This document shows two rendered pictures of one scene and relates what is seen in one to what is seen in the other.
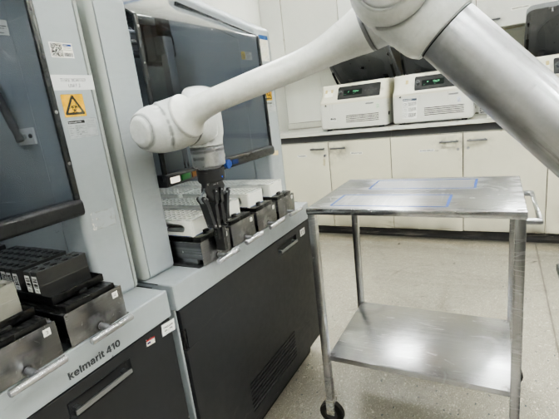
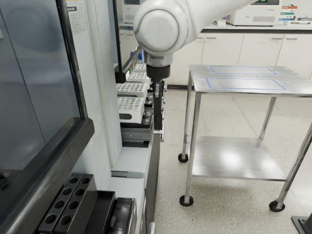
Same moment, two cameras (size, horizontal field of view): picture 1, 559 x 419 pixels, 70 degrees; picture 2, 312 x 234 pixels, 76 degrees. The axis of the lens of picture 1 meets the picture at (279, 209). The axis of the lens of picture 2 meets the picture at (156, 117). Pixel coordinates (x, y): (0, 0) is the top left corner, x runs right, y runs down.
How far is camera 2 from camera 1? 70 cm
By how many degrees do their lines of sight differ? 28
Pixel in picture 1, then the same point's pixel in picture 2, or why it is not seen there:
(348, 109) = not seen: hidden behind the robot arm
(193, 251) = (141, 135)
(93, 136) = (83, 31)
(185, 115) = (202, 15)
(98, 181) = (90, 88)
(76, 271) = (90, 198)
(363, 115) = not seen: hidden behind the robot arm
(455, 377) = (259, 175)
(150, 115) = (177, 12)
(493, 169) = (216, 54)
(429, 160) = (186, 48)
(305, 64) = not seen: outside the picture
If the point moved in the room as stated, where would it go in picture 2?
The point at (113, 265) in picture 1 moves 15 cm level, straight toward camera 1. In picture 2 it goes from (102, 170) to (148, 206)
